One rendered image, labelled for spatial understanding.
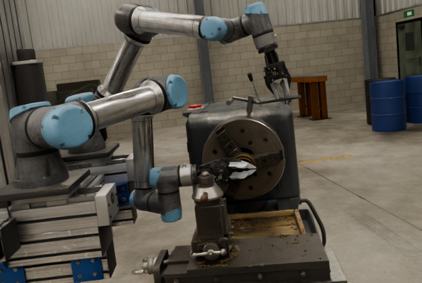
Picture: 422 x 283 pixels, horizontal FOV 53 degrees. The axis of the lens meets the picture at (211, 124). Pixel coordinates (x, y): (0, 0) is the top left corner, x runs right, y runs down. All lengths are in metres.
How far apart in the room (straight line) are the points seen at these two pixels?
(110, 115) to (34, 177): 0.27
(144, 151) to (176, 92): 0.26
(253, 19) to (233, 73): 10.40
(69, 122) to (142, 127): 0.44
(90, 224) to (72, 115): 0.33
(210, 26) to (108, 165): 0.71
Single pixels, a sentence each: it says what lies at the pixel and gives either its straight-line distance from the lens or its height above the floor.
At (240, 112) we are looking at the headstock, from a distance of 1.77.
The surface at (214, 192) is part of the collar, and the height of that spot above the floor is 1.14.
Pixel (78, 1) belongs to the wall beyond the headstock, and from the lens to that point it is 11.87.
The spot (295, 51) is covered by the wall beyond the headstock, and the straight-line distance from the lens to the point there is 12.40.
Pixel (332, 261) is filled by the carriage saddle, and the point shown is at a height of 0.93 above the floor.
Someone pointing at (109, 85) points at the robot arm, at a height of 1.42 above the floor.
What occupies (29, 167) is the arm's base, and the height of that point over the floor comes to 1.22.
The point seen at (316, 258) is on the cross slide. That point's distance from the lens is 1.07.
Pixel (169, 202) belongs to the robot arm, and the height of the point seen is 1.00.
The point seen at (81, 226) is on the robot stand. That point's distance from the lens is 1.29.
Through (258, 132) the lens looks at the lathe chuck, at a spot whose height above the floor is 1.18.
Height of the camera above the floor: 1.43
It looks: 7 degrees down
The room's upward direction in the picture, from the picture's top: 6 degrees counter-clockwise
